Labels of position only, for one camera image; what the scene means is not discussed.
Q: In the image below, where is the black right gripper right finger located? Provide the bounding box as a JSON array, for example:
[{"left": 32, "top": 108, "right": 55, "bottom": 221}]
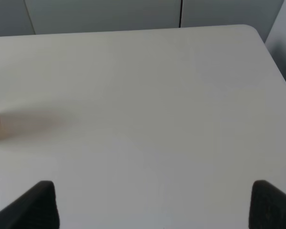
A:
[{"left": 248, "top": 180, "right": 286, "bottom": 229}]

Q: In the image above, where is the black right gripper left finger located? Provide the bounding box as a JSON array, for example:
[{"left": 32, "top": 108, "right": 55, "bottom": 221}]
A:
[{"left": 0, "top": 181, "right": 60, "bottom": 229}]

